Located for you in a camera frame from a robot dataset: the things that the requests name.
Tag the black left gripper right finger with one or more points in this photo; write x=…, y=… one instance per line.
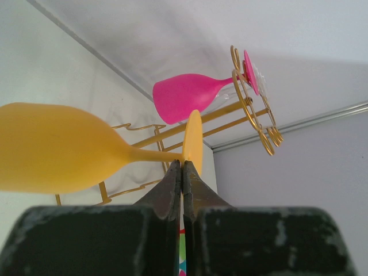
x=272, y=240

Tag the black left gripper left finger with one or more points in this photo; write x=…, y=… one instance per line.
x=137, y=239

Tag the orange wine glass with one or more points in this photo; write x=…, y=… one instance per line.
x=56, y=149

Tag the pink wine glass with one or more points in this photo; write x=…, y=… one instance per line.
x=176, y=97

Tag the gold wire glass rack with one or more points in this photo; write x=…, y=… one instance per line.
x=257, y=112

